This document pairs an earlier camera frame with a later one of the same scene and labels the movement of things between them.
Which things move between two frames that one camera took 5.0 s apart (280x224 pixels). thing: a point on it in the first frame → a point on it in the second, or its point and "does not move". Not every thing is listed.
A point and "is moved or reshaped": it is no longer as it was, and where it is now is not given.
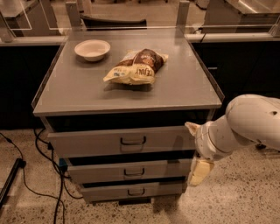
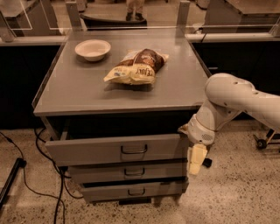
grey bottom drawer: (105, 192) does not move
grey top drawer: (77, 143) is moved or reshaped
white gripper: (203, 142) → (200, 133)
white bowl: (92, 50) does not move
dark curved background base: (94, 24) does not move
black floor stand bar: (9, 179) does not move
